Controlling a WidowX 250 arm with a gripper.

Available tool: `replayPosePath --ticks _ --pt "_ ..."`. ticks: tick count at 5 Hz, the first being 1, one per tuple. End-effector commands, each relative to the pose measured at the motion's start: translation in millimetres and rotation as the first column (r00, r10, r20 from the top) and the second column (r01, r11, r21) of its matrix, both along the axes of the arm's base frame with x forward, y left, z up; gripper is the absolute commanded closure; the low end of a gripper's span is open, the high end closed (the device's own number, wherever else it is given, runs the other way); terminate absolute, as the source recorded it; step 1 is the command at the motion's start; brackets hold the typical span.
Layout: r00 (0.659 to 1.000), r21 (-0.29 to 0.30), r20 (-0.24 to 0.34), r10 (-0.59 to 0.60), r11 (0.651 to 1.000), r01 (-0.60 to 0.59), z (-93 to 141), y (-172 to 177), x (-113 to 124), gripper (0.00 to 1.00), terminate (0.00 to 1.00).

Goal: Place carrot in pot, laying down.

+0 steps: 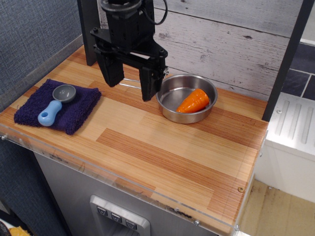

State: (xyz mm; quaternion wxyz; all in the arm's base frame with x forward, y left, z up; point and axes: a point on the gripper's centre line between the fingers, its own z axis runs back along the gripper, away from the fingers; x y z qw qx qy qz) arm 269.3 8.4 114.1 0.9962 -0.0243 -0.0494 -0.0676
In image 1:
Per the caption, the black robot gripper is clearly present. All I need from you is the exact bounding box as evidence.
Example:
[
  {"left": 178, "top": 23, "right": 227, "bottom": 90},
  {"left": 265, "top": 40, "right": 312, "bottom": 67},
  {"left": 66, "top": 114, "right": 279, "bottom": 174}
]
[{"left": 91, "top": 0, "right": 168, "bottom": 102}]

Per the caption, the orange plastic toy carrot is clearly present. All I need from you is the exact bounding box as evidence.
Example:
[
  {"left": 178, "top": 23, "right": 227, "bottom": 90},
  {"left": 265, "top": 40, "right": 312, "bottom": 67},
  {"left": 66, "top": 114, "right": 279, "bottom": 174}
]
[{"left": 176, "top": 88, "right": 210, "bottom": 113}]

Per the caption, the purple terry cloth towel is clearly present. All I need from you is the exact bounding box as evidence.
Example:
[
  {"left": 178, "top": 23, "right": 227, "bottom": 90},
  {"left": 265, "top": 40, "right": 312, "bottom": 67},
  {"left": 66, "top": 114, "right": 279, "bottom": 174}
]
[{"left": 14, "top": 79, "right": 101, "bottom": 135}]

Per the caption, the blue grey measuring scoop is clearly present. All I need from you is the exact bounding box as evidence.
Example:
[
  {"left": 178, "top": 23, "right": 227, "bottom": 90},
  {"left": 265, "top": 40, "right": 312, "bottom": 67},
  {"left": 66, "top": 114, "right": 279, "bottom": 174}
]
[{"left": 37, "top": 85, "right": 76, "bottom": 126}]

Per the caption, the clear acrylic table edge guard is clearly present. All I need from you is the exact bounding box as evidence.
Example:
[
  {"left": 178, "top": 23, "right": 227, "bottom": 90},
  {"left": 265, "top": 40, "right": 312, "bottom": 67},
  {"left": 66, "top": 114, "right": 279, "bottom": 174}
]
[{"left": 0, "top": 122, "right": 241, "bottom": 234}]

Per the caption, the silver toy fridge cabinet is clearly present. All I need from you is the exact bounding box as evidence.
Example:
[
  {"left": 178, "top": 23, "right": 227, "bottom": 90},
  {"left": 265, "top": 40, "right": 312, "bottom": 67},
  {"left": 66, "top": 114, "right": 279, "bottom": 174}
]
[{"left": 33, "top": 151, "right": 249, "bottom": 236}]

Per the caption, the silver dispenser button panel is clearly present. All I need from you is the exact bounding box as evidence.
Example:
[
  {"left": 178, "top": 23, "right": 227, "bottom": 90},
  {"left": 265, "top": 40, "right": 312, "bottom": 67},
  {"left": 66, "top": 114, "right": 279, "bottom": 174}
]
[{"left": 90, "top": 195, "right": 151, "bottom": 236}]

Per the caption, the white ribbed appliance block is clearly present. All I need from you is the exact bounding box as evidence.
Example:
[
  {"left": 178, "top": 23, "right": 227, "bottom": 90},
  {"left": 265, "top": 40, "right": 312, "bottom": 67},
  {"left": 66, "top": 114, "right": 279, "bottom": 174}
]
[{"left": 254, "top": 93, "right": 315, "bottom": 202}]

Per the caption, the yellow object at corner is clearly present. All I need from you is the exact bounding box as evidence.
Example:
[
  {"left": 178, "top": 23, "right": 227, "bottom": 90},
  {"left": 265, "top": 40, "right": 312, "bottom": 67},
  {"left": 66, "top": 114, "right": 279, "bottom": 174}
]
[{"left": 8, "top": 227, "right": 30, "bottom": 236}]

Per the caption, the stainless steel pot with handle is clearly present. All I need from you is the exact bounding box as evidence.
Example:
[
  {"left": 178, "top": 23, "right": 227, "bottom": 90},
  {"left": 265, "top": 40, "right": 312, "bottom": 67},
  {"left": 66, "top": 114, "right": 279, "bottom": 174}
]
[{"left": 156, "top": 74, "right": 218, "bottom": 124}]

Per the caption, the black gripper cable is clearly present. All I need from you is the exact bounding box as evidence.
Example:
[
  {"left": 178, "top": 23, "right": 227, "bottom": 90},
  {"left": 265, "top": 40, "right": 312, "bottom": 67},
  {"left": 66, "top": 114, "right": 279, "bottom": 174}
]
[{"left": 140, "top": 0, "right": 169, "bottom": 26}]

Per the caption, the dark grey rear post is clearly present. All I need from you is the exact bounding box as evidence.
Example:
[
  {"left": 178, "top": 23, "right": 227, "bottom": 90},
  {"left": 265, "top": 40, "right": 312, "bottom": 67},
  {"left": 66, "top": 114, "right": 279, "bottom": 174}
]
[{"left": 77, "top": 0, "right": 100, "bottom": 66}]

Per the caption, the black vertical frame post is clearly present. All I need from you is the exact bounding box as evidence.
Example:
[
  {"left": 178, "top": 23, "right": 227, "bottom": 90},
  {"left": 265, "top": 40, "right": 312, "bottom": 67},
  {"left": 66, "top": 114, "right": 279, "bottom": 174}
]
[{"left": 262, "top": 0, "right": 315, "bottom": 121}]

